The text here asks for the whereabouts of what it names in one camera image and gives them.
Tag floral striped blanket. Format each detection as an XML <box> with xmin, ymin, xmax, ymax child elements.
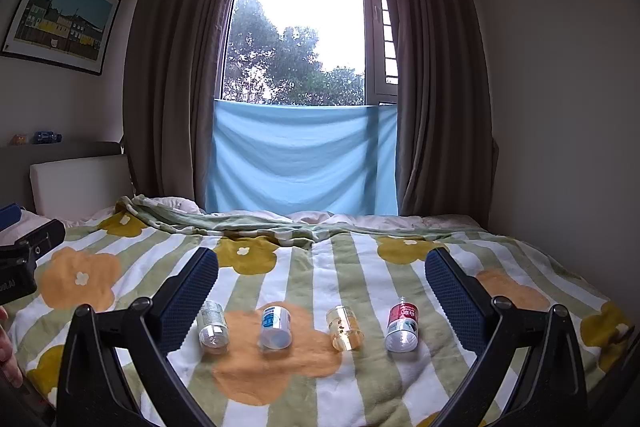
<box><xmin>3</xmin><ymin>194</ymin><xmax>636</xmax><ymax>427</ymax></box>

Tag amber clear plastic cup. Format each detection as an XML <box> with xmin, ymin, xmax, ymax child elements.
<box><xmin>326</xmin><ymin>306</ymin><xmax>364</xmax><ymax>351</ymax></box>

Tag blue toy car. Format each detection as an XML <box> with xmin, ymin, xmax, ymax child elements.
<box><xmin>32</xmin><ymin>131</ymin><xmax>63</xmax><ymax>144</ymax></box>

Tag red label clear cup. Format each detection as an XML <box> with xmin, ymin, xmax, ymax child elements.
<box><xmin>384</xmin><ymin>297</ymin><xmax>419</xmax><ymax>353</ymax></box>

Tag brown curtain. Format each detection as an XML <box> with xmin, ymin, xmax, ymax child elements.
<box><xmin>122</xmin><ymin>0</ymin><xmax>233</xmax><ymax>205</ymax></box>
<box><xmin>387</xmin><ymin>0</ymin><xmax>497</xmax><ymax>225</ymax></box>

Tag window with frame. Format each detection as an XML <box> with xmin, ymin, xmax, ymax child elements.
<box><xmin>219</xmin><ymin>0</ymin><xmax>398</xmax><ymax>106</ymax></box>

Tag light blue hanging cloth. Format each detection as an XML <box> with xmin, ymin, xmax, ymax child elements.
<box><xmin>205</xmin><ymin>100</ymin><xmax>399</xmax><ymax>216</ymax></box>

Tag framed town picture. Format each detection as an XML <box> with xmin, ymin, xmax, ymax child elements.
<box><xmin>1</xmin><ymin>0</ymin><xmax>120</xmax><ymax>76</ymax></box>

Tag left brown curtain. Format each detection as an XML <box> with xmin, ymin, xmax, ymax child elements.
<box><xmin>122</xmin><ymin>0</ymin><xmax>233</xmax><ymax>205</ymax></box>

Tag person's left hand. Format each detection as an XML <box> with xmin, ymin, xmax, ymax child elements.
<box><xmin>0</xmin><ymin>326</ymin><xmax>23</xmax><ymax>388</ymax></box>

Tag white headboard cushion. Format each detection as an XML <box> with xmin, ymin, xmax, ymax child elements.
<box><xmin>29</xmin><ymin>155</ymin><xmax>134</xmax><ymax>221</ymax></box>

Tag small orange toy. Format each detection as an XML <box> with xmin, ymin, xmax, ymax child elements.
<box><xmin>10</xmin><ymin>134</ymin><xmax>28</xmax><ymax>145</ymax></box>

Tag pink white bed sheet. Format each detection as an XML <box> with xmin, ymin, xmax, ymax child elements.
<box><xmin>0</xmin><ymin>196</ymin><xmax>484</xmax><ymax>249</ymax></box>

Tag right brown curtain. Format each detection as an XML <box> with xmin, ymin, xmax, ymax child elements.
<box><xmin>387</xmin><ymin>0</ymin><xmax>497</xmax><ymax>225</ymax></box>

